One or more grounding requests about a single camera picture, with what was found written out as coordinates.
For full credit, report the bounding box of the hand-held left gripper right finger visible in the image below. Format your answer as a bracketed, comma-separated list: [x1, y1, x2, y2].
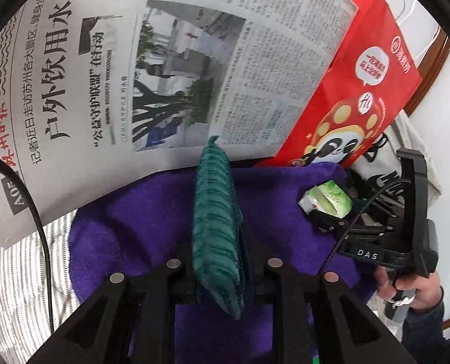
[247, 242, 416, 364]

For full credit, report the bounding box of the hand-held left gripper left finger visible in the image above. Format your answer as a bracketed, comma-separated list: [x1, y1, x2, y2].
[28, 242, 196, 364]

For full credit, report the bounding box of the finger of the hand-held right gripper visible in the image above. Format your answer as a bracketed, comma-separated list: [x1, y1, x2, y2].
[307, 209, 395, 236]
[345, 176, 408, 218]

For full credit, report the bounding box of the green tissue packet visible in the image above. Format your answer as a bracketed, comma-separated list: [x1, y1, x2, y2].
[298, 181, 353, 219]

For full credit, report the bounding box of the teal knitted cloth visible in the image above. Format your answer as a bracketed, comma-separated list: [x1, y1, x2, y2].
[192, 135, 254, 320]

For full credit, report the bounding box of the person's right hand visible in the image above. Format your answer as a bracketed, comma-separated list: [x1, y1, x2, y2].
[374, 265, 444, 310]

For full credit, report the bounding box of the grey waist bag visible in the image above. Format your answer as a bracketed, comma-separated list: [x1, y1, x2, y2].
[348, 110, 442, 214]

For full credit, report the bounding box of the purple towel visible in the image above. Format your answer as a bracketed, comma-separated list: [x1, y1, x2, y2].
[69, 161, 379, 364]

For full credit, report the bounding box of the wooden headboard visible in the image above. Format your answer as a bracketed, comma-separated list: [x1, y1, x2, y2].
[403, 26, 450, 115]

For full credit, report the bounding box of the red paper bag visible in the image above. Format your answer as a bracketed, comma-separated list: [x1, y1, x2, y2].
[255, 0, 442, 170]

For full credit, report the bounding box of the newspaper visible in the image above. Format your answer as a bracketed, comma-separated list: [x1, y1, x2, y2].
[0, 0, 360, 244]

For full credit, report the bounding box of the thick black cable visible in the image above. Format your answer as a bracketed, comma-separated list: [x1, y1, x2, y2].
[0, 151, 53, 324]

